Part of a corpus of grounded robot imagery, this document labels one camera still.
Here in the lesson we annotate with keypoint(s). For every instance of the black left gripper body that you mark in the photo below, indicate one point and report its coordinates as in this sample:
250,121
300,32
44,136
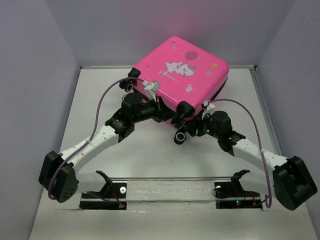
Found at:
153,110

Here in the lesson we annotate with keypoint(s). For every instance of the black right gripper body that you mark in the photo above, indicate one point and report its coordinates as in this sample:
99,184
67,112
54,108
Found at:
205,126

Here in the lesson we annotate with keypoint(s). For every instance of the pink suitcase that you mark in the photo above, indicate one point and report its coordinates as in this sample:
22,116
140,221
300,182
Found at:
188,76

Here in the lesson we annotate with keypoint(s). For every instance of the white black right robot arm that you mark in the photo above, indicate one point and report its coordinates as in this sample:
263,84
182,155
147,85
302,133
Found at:
286,179

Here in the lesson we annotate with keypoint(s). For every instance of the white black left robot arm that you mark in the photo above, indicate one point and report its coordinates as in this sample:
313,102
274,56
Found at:
59,171

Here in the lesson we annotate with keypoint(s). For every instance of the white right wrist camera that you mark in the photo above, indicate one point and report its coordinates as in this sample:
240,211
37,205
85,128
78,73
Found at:
208,109

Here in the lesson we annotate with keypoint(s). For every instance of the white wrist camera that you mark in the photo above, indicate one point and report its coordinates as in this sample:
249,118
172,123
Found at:
150,89
208,109

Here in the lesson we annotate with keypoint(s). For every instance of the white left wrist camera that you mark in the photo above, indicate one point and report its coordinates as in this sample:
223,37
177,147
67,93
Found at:
150,89

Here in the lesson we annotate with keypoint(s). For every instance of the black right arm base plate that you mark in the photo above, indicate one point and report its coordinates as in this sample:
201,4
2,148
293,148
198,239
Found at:
238,197

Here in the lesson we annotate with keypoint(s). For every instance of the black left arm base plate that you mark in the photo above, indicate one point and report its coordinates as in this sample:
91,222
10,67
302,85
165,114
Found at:
111,198

